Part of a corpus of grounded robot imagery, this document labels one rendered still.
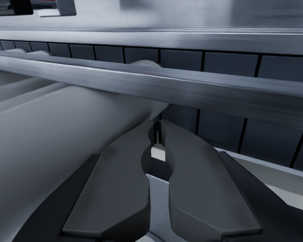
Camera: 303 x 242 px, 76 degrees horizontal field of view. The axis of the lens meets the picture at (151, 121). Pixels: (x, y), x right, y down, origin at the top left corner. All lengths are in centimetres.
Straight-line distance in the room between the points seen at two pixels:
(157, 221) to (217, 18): 27
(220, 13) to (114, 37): 10
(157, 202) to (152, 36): 21
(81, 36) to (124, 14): 6
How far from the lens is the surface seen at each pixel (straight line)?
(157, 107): 15
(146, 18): 24
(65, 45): 26
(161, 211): 30
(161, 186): 26
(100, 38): 22
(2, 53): 20
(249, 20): 20
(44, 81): 22
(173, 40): 17
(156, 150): 17
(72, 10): 23
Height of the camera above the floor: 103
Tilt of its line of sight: 48 degrees down
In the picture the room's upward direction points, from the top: 131 degrees counter-clockwise
